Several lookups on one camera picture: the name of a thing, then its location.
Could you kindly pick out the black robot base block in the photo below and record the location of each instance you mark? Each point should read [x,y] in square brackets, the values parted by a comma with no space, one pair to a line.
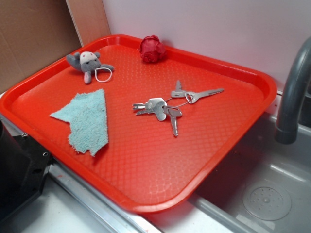
[24,165]

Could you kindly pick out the gray plush animal toy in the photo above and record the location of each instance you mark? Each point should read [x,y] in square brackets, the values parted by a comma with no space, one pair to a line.
[88,63]

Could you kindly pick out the silver key thin left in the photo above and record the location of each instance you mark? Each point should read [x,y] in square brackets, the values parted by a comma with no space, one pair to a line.
[146,111]

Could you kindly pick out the red plastic tray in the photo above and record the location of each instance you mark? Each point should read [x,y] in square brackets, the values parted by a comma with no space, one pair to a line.
[144,168]

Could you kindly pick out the silver key large head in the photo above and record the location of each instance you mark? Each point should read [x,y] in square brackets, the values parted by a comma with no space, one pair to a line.
[157,104]

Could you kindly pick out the silver key lower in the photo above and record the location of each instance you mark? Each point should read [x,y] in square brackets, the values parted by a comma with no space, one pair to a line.
[174,113]

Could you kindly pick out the silver key upper short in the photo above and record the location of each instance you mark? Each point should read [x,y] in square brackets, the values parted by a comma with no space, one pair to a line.
[178,92]

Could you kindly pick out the silver key long right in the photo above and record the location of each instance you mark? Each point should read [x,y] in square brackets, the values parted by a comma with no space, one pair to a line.
[193,97]

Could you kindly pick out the light blue cloth rag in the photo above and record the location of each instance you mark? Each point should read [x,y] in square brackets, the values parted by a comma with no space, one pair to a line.
[86,115]

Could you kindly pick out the gray plastic sink basin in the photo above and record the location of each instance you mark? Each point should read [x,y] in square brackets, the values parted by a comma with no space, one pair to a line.
[261,186]

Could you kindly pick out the gray faucet spout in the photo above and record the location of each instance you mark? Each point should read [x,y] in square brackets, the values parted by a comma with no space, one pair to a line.
[295,105]

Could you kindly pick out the brown cardboard panel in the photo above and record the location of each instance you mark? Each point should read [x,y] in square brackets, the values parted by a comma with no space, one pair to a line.
[36,33]

